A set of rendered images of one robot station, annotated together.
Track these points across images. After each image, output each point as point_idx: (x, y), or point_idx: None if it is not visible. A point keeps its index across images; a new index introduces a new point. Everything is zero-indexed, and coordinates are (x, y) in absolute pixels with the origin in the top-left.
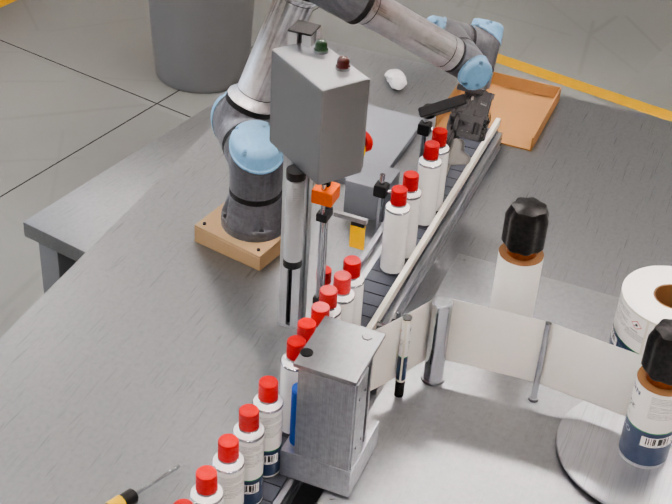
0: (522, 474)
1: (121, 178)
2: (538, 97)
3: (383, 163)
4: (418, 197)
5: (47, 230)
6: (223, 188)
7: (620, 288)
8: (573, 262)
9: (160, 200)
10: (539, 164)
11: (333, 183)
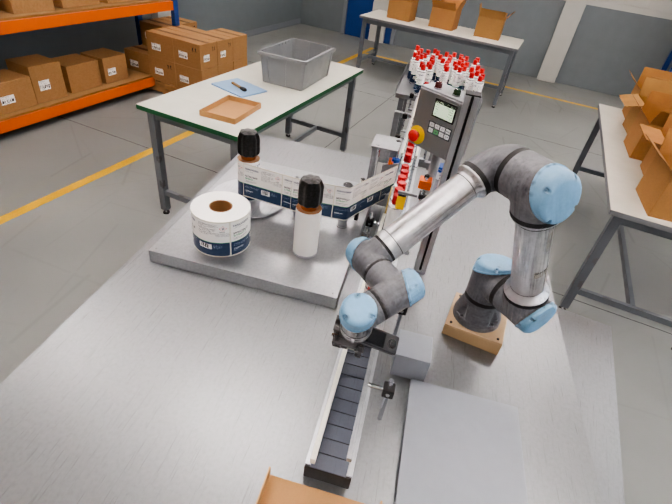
0: None
1: (597, 375)
2: None
3: (414, 411)
4: None
5: (591, 320)
6: (522, 373)
7: (223, 303)
8: (252, 322)
9: (552, 354)
10: (262, 449)
11: (423, 180)
